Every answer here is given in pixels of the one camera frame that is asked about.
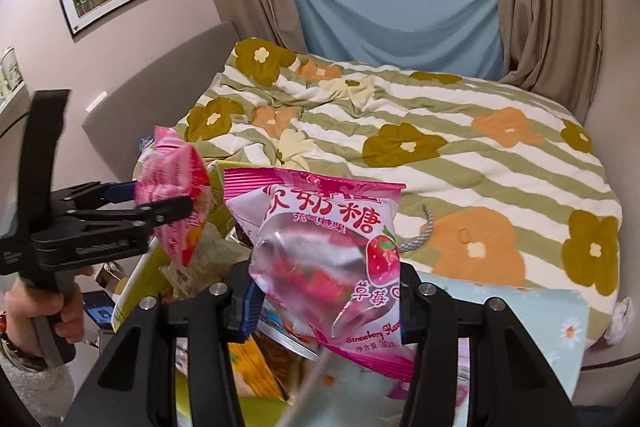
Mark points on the pink strawberry candy packet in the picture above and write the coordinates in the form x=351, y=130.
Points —
x=320, y=227

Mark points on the person's left forearm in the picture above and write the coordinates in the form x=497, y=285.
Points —
x=30, y=394

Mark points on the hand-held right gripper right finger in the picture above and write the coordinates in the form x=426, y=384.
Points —
x=425, y=307

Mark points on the white printed mug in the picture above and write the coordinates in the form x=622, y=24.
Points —
x=10, y=69

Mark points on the yellow green storage box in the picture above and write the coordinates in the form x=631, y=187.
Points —
x=132, y=287

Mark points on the white wall shelf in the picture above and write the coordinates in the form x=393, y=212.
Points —
x=12, y=99

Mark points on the floral striped blanket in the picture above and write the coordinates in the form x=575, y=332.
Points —
x=450, y=132

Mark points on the pink white snack packet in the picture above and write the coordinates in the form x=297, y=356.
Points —
x=170, y=177

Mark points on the dark blue device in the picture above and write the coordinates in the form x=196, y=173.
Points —
x=100, y=312

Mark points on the grey headboard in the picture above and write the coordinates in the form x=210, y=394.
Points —
x=150, y=107

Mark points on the white fluffy cloth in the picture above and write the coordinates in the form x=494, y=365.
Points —
x=620, y=322

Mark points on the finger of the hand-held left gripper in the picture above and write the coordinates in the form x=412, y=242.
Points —
x=120, y=193
x=165, y=209

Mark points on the light blue daisy cloth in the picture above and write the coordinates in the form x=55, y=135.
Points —
x=525, y=332

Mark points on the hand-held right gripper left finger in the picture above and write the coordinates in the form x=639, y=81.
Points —
x=248, y=314

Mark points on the light blue hanging cloth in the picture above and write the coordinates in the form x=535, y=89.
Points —
x=395, y=17

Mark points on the person's left hand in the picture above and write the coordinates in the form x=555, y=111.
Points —
x=72, y=314

